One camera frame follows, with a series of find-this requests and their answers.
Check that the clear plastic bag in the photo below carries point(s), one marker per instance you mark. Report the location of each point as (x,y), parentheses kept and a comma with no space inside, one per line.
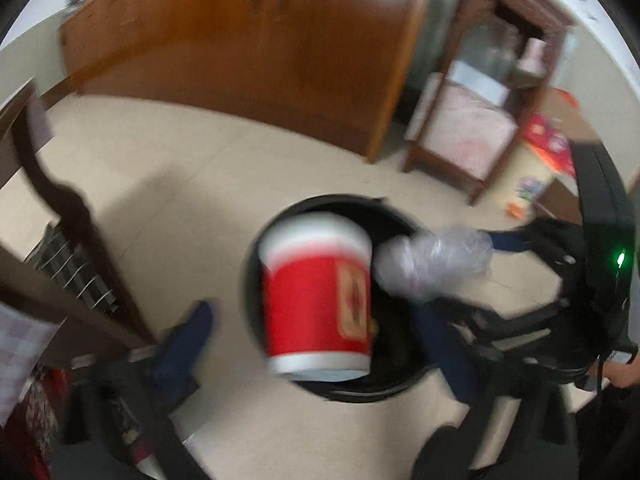
(435,265)

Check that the red paper cup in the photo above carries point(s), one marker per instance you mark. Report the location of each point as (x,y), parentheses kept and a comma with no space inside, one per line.
(310,300)

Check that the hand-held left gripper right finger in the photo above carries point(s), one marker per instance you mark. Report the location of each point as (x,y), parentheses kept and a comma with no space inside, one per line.
(445,355)

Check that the brown wooden sideboard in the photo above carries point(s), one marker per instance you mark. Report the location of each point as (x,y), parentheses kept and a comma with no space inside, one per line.
(250,60)

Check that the person's right hand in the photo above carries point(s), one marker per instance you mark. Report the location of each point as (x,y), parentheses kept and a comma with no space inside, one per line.
(622,374)

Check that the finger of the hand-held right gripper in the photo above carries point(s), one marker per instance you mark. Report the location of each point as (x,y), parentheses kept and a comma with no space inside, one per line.
(545,245)
(525,330)

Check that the black plastic bucket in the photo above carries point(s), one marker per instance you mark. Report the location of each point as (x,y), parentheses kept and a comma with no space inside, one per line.
(390,230)

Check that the carved wooden side stand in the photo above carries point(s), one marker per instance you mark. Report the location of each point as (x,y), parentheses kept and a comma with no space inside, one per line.
(470,135)

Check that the open cardboard box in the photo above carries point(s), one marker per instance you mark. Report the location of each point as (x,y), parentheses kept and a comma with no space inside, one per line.
(555,140)

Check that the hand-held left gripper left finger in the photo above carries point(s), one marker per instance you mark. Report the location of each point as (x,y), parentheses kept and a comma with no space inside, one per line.
(182,350)

